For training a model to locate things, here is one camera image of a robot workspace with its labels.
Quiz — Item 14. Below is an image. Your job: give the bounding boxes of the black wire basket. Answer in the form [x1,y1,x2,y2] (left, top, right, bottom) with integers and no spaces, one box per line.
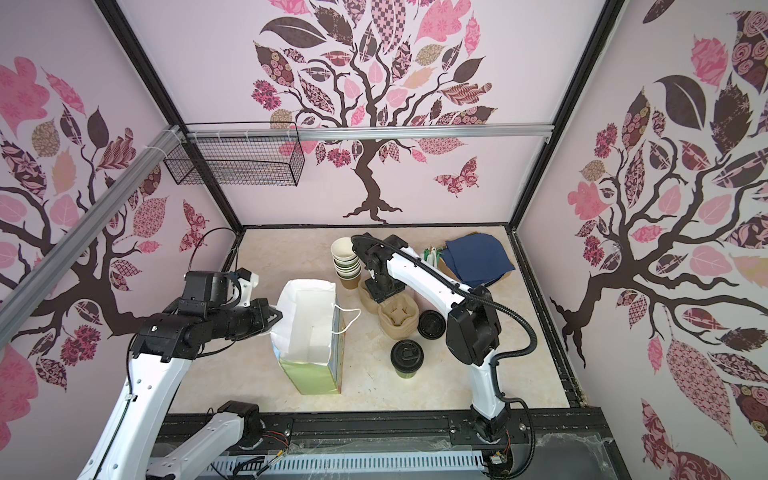
[164,120,305,187]

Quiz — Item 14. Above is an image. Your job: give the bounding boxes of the brown pulp cup carrier stack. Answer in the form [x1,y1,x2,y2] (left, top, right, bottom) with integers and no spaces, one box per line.
[358,281,379,315]

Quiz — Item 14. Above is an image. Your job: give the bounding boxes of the white slotted cable duct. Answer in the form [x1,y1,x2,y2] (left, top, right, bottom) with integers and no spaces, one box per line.
[198,451,487,479]

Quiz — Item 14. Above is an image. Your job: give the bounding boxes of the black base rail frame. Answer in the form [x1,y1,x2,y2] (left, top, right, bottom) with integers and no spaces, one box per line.
[110,406,631,480]

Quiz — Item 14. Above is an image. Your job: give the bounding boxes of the stack of paper cups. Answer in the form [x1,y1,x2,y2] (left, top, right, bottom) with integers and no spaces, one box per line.
[330,237,362,290]

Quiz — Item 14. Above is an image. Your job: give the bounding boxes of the cardboard box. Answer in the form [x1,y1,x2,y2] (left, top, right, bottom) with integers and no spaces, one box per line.
[441,248,515,287]

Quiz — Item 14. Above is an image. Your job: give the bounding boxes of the dark blue napkins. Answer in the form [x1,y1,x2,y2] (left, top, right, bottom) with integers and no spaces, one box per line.
[442,233,515,287]

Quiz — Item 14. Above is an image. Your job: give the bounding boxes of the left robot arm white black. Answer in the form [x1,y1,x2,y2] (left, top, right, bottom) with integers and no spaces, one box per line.
[79,268,282,479]

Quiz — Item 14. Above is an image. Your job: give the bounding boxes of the black coffee lid stack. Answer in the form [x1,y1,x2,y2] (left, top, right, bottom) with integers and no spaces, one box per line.
[417,310,447,340]

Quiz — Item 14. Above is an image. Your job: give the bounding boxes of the paper gift bag with handles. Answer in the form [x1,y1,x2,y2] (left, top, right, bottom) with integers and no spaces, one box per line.
[270,279,362,396]

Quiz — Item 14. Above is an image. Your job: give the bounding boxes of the green paper cup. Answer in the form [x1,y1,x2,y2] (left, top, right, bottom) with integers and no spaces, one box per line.
[395,367,418,379]

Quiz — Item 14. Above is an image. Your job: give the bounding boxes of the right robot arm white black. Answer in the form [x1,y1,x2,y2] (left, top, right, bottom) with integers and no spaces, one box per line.
[351,233,538,443]

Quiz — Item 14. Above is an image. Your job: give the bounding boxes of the aluminium rail left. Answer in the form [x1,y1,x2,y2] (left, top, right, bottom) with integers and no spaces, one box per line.
[1,125,183,345]

